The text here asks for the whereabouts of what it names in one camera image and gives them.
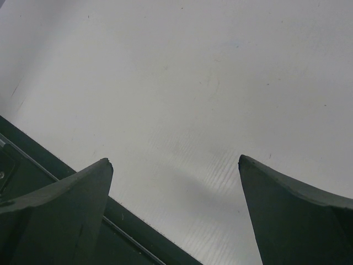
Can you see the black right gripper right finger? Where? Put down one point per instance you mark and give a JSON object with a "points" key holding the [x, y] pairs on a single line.
{"points": [[294, 222]]}

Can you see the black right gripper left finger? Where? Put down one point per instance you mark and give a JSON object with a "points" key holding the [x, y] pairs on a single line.
{"points": [[59, 223]]}

